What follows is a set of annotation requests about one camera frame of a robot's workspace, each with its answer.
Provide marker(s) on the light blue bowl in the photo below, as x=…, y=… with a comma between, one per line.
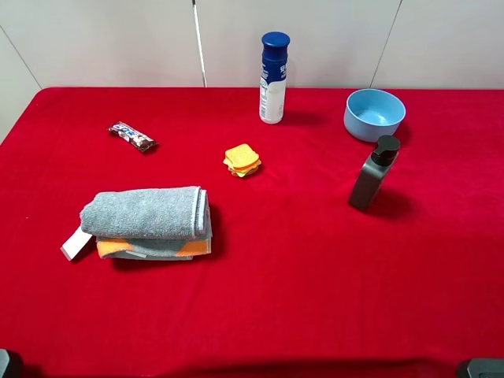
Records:
x=371, y=113

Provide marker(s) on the blue cap white bottle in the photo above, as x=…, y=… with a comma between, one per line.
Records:
x=273, y=76

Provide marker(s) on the toy sandwich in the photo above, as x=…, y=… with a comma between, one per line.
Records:
x=241, y=160

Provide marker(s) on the dark grey pump bottle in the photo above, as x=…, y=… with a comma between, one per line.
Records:
x=374, y=171

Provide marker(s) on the black object bottom left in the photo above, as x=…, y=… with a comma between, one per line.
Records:
x=11, y=364

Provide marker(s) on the chocolate bar wrapper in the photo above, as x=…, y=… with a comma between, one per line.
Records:
x=134, y=137

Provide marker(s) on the white towel tag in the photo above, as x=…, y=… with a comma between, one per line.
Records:
x=75, y=243

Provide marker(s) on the white pole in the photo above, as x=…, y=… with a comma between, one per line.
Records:
x=199, y=43

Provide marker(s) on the black object bottom right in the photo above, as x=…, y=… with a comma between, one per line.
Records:
x=481, y=368

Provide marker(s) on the red tablecloth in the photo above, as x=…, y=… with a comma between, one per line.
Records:
x=298, y=283

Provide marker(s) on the black object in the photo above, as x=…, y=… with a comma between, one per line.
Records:
x=11, y=364
x=481, y=368

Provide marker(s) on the orange grey folded towel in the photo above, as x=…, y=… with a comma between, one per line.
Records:
x=156, y=249

